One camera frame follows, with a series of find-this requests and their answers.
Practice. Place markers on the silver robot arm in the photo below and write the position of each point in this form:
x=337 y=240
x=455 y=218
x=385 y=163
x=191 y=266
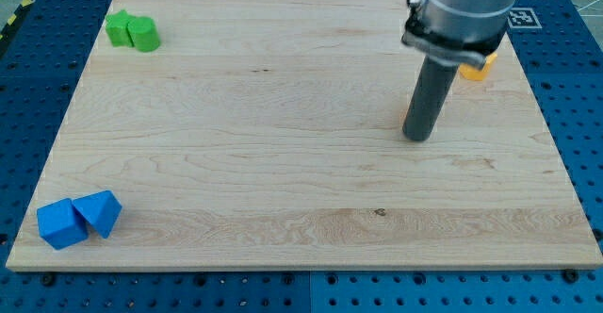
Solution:
x=457 y=31

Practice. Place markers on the yellow hexagon block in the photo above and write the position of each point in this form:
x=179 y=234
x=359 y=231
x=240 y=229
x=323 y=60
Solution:
x=474 y=74

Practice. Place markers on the wooden board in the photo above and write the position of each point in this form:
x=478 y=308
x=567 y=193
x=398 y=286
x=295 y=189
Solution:
x=266 y=135

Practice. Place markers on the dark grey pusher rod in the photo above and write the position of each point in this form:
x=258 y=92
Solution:
x=430 y=93

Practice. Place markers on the green cylinder block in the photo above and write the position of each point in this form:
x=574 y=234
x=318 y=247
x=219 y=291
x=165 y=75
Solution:
x=143 y=34

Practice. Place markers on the blue triangular block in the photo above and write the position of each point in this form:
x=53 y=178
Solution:
x=101 y=210

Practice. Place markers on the green star block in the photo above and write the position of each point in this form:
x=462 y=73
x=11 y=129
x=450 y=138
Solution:
x=117 y=28

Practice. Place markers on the fiducial marker tag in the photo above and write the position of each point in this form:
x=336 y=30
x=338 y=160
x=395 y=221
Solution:
x=523 y=18

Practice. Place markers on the blue cube block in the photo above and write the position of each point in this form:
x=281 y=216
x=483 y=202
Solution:
x=60 y=225

